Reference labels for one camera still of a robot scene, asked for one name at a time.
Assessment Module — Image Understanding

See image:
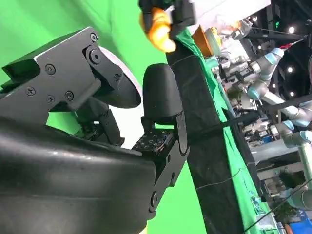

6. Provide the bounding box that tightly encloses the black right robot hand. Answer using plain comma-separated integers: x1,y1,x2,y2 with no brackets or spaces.
0,26,191,234

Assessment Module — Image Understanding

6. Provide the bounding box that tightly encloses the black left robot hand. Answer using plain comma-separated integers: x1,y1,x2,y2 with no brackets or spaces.
138,0,198,41

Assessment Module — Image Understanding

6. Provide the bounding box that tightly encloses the orange toy bread roll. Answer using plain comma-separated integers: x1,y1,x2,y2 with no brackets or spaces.
139,7,176,53

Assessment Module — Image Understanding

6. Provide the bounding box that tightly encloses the green table cloth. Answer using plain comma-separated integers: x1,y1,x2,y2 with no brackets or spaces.
0,0,280,234

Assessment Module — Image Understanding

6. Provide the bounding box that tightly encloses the black panel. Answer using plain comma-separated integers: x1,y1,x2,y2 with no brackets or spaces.
164,36,246,234

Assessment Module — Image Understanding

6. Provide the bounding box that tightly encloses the black strap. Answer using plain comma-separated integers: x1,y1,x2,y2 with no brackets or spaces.
219,97,312,131

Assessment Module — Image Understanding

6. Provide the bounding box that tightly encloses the thin black cable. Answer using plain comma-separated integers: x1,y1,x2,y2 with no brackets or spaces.
196,168,243,192

